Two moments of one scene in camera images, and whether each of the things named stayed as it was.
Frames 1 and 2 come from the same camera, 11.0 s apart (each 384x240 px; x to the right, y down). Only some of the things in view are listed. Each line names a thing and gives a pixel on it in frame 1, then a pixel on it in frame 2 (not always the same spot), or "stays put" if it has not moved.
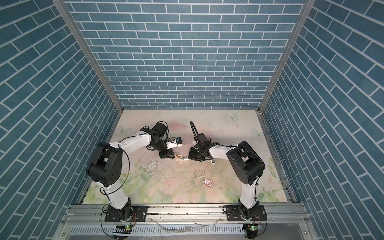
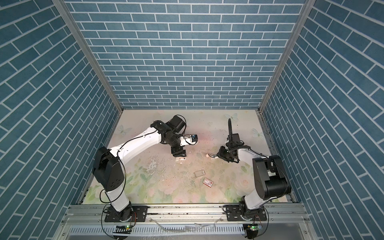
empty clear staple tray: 199,173 stays put
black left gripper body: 161,147 → 175,142
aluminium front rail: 185,221 stays put
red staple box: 208,182 stays put
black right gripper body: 196,154 → 225,154
